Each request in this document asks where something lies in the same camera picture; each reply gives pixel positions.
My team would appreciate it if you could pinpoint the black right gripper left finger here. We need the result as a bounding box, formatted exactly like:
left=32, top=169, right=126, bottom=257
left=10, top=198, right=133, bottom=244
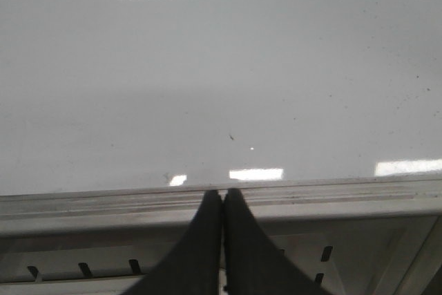
left=124, top=190, right=222, bottom=295

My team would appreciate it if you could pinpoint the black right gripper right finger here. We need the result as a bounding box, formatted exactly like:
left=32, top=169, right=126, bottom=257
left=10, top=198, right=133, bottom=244
left=224, top=188, right=329, bottom=295

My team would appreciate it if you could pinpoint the aluminium whiteboard frame rail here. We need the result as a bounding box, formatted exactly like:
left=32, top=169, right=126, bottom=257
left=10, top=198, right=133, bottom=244
left=1, top=174, right=441, bottom=237

